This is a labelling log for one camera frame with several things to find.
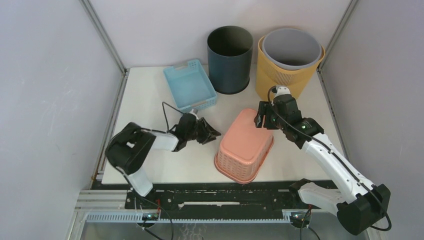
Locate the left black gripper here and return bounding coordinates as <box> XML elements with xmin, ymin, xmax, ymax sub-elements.
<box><xmin>185</xmin><ymin>117</ymin><xmax>221</xmax><ymax>145</ymax></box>

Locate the pink plastic basket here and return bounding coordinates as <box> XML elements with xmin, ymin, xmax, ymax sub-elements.
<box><xmin>214</xmin><ymin>108</ymin><xmax>274</xmax><ymax>185</ymax></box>

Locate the blue plastic basket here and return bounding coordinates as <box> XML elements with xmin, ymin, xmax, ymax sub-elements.
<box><xmin>163</xmin><ymin>59</ymin><xmax>217</xmax><ymax>113</ymax></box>

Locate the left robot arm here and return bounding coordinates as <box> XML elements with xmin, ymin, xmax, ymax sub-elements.
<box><xmin>105</xmin><ymin>112</ymin><xmax>222</xmax><ymax>209</ymax></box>

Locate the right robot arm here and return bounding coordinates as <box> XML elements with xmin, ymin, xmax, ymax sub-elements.
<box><xmin>254</xmin><ymin>94</ymin><xmax>392</xmax><ymax>235</ymax></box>

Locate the yellow perforated bin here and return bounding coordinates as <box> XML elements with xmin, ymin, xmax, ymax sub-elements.
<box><xmin>255</xmin><ymin>36</ymin><xmax>326</xmax><ymax>101</ymax></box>

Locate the grey inner bin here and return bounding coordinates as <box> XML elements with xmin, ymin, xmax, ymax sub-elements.
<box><xmin>259</xmin><ymin>27</ymin><xmax>324</xmax><ymax>71</ymax></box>

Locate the dark blue cylindrical bin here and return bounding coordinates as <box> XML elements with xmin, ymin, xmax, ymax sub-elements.
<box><xmin>207</xmin><ymin>25</ymin><xmax>254</xmax><ymax>95</ymax></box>

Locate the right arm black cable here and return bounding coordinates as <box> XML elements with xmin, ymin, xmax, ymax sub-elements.
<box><xmin>266</xmin><ymin>85</ymin><xmax>393</xmax><ymax>232</ymax></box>

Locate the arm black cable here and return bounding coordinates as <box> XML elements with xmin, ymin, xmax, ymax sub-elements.
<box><xmin>112</xmin><ymin>101</ymin><xmax>193</xmax><ymax>186</ymax></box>
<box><xmin>266</xmin><ymin>85</ymin><xmax>393</xmax><ymax>232</ymax></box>

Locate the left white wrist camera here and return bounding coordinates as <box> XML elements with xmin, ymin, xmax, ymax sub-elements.
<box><xmin>189</xmin><ymin>108</ymin><xmax>199</xmax><ymax>120</ymax></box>

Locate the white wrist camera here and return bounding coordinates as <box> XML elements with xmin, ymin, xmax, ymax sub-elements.
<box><xmin>271</xmin><ymin>85</ymin><xmax>291</xmax><ymax>98</ymax></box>
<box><xmin>189</xmin><ymin>108</ymin><xmax>199</xmax><ymax>120</ymax></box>

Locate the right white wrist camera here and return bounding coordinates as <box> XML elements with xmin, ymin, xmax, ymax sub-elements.
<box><xmin>271</xmin><ymin>85</ymin><xmax>291</xmax><ymax>98</ymax></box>

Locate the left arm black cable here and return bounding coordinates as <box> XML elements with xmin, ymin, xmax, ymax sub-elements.
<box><xmin>112</xmin><ymin>101</ymin><xmax>193</xmax><ymax>186</ymax></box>

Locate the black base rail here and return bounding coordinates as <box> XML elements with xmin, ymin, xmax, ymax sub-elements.
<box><xmin>91</xmin><ymin>181</ymin><xmax>309</xmax><ymax>218</ymax></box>

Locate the aluminium frame rail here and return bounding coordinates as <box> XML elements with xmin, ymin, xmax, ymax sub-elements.
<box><xmin>75</xmin><ymin>190</ymin><xmax>127</xmax><ymax>212</ymax></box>

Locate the white slotted cable duct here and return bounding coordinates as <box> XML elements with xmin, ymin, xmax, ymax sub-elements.
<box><xmin>85</xmin><ymin>212</ymin><xmax>291</xmax><ymax>223</ymax></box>

